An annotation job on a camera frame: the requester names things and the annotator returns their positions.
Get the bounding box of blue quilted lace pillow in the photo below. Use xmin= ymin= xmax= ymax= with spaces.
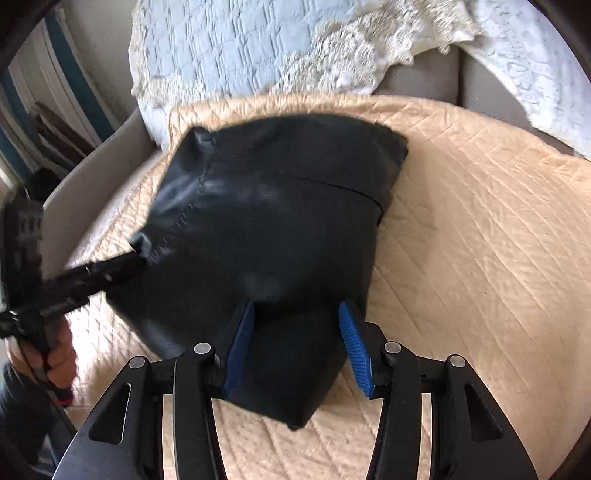
xmin=128 ymin=0 xmax=482 ymax=149

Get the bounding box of black camera box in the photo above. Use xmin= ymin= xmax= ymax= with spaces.
xmin=1 ymin=190 xmax=43 ymax=311

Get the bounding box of person's left hand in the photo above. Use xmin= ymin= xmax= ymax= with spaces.
xmin=5 ymin=317 xmax=77 ymax=389

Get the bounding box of black leather jacket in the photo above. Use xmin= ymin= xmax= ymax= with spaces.
xmin=106 ymin=114 xmax=408 ymax=429

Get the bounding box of beige quilted bedspread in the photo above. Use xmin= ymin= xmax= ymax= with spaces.
xmin=68 ymin=95 xmax=590 ymax=479

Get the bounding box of grey upholstered headboard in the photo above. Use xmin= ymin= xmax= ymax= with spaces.
xmin=375 ymin=47 xmax=574 ymax=155

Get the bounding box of white embossed lace pillow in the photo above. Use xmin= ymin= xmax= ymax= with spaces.
xmin=462 ymin=1 xmax=590 ymax=159

